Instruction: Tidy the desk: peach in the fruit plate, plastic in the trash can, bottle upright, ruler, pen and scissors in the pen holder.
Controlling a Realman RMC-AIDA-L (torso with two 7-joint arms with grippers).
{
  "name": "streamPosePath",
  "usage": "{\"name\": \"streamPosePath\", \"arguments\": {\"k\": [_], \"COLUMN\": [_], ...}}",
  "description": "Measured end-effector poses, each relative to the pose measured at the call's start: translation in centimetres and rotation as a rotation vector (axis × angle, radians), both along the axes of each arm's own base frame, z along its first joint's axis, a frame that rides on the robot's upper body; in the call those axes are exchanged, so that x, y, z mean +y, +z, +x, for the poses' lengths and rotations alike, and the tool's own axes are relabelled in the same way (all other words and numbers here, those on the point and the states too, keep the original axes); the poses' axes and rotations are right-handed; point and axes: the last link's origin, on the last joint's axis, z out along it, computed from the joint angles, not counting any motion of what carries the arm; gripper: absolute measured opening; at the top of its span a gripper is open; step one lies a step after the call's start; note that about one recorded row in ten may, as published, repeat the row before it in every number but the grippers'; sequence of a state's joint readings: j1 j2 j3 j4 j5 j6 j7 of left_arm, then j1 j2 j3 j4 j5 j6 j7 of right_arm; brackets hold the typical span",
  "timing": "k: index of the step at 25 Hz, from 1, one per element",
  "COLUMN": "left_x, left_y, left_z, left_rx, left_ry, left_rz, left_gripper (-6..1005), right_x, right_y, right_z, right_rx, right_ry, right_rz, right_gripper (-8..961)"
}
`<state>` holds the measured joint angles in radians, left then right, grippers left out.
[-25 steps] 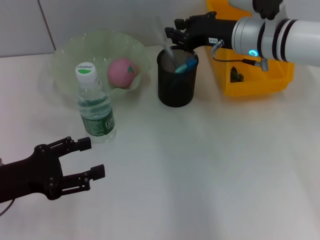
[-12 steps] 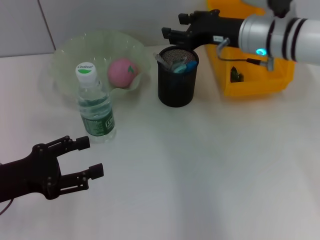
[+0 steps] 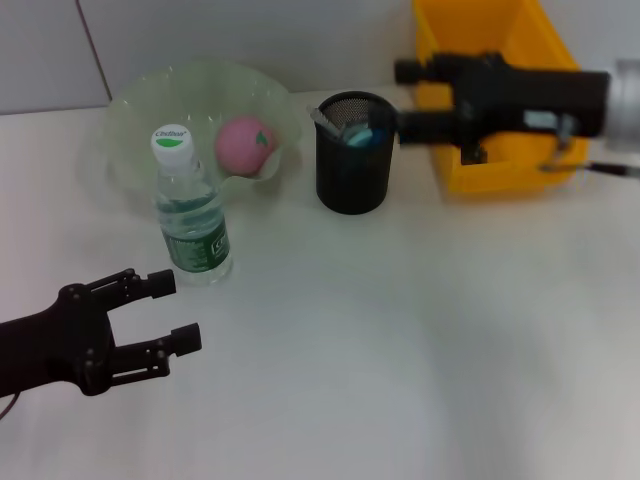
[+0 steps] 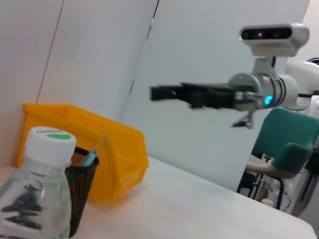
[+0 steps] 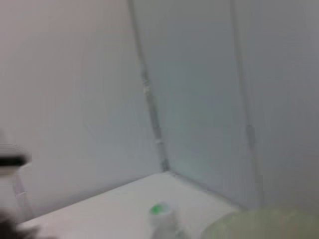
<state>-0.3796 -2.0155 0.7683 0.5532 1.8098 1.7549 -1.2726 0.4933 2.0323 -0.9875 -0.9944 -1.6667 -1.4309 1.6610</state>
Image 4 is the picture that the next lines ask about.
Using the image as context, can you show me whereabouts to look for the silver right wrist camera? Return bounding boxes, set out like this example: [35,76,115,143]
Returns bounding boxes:
[239,23,311,75]

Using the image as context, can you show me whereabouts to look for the blue scissors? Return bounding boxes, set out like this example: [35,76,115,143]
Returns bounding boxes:
[78,149,98,167]

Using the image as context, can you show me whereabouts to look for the teal office chair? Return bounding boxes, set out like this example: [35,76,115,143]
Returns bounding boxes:
[236,107,319,212]

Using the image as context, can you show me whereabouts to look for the yellow plastic bin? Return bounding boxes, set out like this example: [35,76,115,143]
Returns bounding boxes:
[16,103,150,203]

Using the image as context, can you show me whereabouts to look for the clear water bottle green label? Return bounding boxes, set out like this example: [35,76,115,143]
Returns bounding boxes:
[0,126,77,239]

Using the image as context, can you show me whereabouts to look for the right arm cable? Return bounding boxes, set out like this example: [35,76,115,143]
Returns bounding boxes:
[231,111,255,129]

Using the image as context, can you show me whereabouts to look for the black mesh pen holder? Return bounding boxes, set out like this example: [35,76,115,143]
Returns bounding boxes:
[65,146,100,239]

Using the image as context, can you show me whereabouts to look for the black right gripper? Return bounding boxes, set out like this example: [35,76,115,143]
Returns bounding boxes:
[149,82,237,110]

